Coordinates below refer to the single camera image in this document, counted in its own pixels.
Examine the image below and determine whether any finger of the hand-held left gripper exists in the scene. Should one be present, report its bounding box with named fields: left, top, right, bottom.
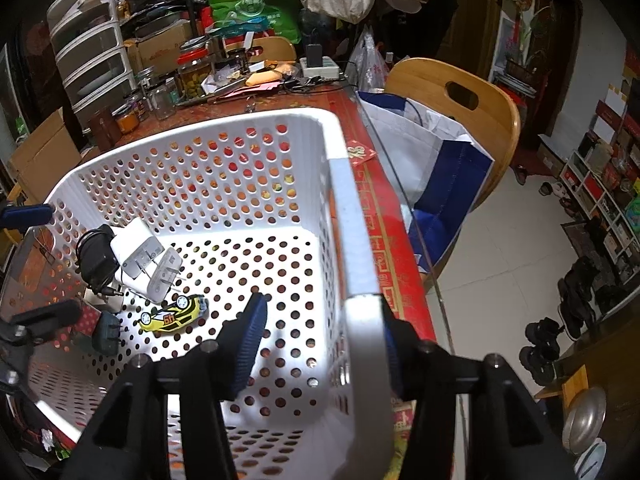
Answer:
left=0, top=300, right=83, bottom=401
left=0, top=203, right=56, bottom=231

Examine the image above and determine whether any pair of black shoes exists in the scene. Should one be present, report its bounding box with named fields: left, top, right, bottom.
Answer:
left=519, top=317, right=566, bottom=386

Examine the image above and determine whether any printed cardboard box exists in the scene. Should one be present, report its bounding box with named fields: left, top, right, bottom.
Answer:
left=125, top=22, right=193, bottom=76

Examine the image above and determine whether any empty glass jar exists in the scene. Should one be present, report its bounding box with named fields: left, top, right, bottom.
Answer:
left=149, top=80, right=176, bottom=121

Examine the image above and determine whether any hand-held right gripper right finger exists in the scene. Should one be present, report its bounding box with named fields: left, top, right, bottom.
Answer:
left=380, top=294, right=578, bottom=480

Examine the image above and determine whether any white round disc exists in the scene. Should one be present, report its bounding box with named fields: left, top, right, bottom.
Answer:
left=575, top=440, right=608, bottom=480

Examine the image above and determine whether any red printed tablecloth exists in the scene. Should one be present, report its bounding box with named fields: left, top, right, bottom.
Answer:
left=0, top=77, right=456, bottom=480

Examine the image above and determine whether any black adapter with cable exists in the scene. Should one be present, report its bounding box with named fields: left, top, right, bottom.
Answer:
left=75, top=225, right=123, bottom=296

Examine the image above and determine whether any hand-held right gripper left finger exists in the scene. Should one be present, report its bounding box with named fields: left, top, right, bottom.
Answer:
left=60, top=291, right=269, bottom=480

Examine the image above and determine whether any white rounded charger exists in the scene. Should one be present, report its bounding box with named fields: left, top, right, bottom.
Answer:
left=110, top=217, right=166, bottom=281

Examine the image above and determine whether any white power strip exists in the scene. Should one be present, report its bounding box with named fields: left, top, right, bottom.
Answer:
left=299, top=56, right=346, bottom=81

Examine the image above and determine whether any white charger with prongs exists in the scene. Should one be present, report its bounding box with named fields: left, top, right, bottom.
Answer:
left=145, top=247, right=183, bottom=303

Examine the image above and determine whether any red square sticker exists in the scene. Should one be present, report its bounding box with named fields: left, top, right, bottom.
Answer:
left=346, top=140, right=382, bottom=166

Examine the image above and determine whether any plain folded cardboard box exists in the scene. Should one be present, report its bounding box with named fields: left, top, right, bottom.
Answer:
left=7, top=107, right=83, bottom=201

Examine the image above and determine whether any blue and white shopping bag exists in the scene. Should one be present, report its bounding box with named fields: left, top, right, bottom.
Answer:
left=356, top=91, right=496, bottom=273

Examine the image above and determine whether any green shopping bag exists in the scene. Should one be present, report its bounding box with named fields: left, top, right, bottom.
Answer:
left=207, top=0, right=303, bottom=43

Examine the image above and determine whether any white perforated plastic basket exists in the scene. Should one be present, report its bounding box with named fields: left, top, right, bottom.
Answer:
left=15, top=106, right=398, bottom=480

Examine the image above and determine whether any round metal lid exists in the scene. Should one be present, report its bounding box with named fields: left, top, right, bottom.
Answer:
left=562, top=385, right=608, bottom=453

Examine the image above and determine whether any wooden chair with handle cutout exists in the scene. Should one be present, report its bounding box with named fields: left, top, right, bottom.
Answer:
left=385, top=57, right=522, bottom=211

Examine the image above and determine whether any pair of black sandals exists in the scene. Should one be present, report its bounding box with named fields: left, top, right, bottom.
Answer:
left=557, top=257, right=598, bottom=338

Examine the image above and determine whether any yellow toy car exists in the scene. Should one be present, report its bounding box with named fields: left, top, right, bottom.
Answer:
left=139, top=294, right=208, bottom=335

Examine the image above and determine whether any small wooden stool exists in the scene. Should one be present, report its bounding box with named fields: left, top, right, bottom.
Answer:
left=535, top=365, right=591, bottom=401

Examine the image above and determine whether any glass jar with green olives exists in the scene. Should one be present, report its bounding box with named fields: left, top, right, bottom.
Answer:
left=177, top=42, right=213, bottom=101

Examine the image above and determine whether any white plastic drawer unit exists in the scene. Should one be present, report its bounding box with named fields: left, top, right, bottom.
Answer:
left=47, top=0, right=138, bottom=121

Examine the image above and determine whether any clear plastic bag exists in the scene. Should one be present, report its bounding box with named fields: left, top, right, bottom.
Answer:
left=345, top=25, right=388, bottom=92

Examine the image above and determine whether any white cubby shelf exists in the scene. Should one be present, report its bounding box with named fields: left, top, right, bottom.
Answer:
left=557, top=125, right=640, bottom=281

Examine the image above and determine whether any jar with orange contents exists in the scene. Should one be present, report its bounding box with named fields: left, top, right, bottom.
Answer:
left=115, top=107, right=141, bottom=136

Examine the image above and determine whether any brown wooden box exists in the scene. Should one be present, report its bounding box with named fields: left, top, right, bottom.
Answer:
left=89, top=107, right=123, bottom=151

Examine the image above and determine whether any white cube charger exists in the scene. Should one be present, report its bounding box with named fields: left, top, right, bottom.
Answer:
left=82, top=287, right=126, bottom=318

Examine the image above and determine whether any dark green plug adapter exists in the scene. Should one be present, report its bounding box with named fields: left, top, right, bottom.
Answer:
left=91, top=310, right=123, bottom=356

